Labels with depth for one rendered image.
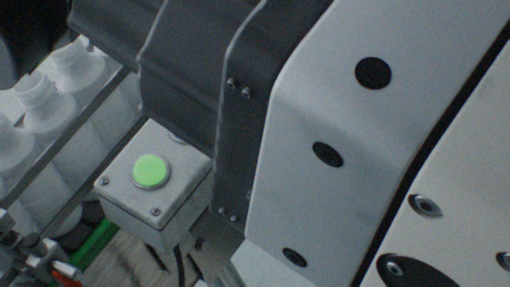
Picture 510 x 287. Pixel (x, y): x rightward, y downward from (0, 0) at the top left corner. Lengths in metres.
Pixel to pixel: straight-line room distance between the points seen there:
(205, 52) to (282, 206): 0.06
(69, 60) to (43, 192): 0.14
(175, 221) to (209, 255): 0.28
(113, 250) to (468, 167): 0.91
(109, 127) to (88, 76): 0.07
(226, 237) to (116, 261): 0.17
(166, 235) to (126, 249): 0.18
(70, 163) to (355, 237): 0.83
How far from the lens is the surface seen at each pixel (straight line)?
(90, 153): 1.13
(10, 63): 0.37
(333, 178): 0.30
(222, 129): 0.32
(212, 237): 1.27
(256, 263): 2.37
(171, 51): 0.32
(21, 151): 1.09
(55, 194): 1.12
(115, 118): 1.15
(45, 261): 1.02
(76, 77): 1.12
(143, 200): 0.98
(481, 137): 0.27
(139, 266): 1.20
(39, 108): 1.09
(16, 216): 1.09
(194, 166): 1.00
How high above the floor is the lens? 1.76
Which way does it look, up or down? 42 degrees down
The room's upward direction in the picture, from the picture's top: 27 degrees counter-clockwise
